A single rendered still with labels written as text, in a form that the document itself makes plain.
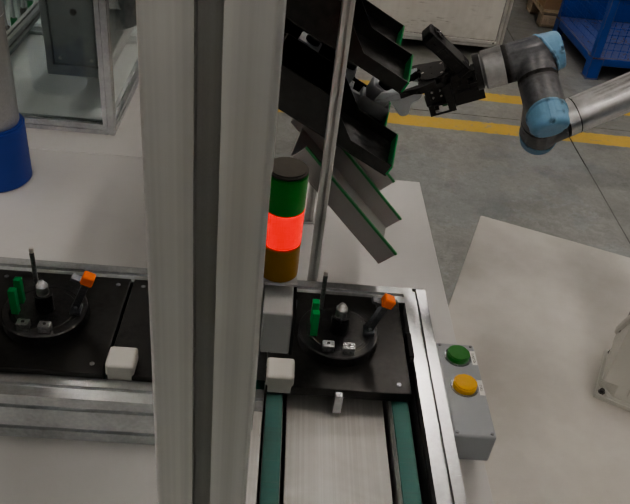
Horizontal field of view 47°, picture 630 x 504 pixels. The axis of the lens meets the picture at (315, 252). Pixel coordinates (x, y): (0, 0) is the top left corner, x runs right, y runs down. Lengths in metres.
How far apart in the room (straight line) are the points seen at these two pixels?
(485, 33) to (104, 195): 3.99
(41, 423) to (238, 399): 1.05
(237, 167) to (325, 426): 1.06
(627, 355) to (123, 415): 0.88
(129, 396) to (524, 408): 0.71
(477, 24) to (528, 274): 3.80
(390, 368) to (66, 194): 0.94
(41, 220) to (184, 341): 1.56
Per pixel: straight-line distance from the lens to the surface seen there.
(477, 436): 1.20
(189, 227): 0.18
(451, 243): 3.31
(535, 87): 1.43
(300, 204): 0.86
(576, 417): 1.44
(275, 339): 0.94
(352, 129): 1.38
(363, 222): 1.38
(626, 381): 1.46
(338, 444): 1.19
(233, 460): 0.24
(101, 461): 1.24
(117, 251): 1.63
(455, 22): 5.37
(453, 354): 1.30
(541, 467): 1.34
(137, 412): 1.20
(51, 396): 1.21
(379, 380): 1.22
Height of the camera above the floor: 1.84
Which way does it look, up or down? 37 degrees down
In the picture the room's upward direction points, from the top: 7 degrees clockwise
